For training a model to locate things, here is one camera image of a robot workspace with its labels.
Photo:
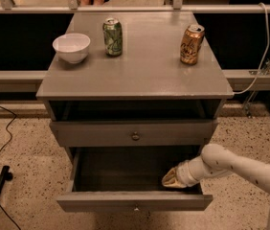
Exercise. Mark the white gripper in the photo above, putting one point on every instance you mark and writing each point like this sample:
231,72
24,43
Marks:
183,172

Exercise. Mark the grey drawer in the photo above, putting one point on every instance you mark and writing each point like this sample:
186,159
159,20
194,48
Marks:
133,133
129,179

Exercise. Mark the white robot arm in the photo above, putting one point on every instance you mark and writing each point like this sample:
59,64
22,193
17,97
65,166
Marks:
216,161

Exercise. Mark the grey top drawer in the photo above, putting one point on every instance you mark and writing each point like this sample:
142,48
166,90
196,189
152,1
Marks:
133,133

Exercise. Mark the grey wooden drawer cabinet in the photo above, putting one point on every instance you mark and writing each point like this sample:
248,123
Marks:
147,82

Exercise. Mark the orange soda can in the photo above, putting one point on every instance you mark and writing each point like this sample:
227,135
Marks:
191,43

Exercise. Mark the green soda can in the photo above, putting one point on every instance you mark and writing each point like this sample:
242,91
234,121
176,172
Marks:
113,36

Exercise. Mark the white ceramic bowl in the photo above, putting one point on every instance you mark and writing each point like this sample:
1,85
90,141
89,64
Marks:
72,48

